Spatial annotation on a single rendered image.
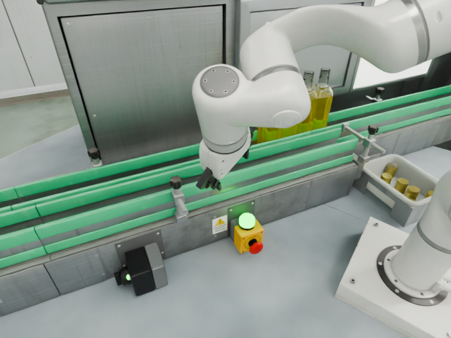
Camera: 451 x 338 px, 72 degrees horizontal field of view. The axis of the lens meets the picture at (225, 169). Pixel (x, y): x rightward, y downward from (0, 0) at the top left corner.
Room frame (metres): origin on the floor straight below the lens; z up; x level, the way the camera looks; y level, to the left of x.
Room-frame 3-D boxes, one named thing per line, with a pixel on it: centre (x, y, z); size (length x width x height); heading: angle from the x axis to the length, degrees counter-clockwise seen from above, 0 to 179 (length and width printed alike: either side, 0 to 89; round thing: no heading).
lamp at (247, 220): (0.59, -0.06, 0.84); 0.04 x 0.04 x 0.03
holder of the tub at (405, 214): (0.81, -0.56, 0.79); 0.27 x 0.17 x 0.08; 24
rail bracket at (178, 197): (0.53, 0.10, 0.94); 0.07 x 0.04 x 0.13; 24
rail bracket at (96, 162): (0.70, 0.35, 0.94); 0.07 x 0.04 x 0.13; 24
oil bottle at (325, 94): (0.91, -0.29, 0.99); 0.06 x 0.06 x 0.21; 23
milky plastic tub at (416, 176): (0.78, -0.57, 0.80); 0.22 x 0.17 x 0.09; 24
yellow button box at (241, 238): (0.59, -0.06, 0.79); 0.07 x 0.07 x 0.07; 24
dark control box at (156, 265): (0.47, 0.20, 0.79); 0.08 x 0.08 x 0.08; 24
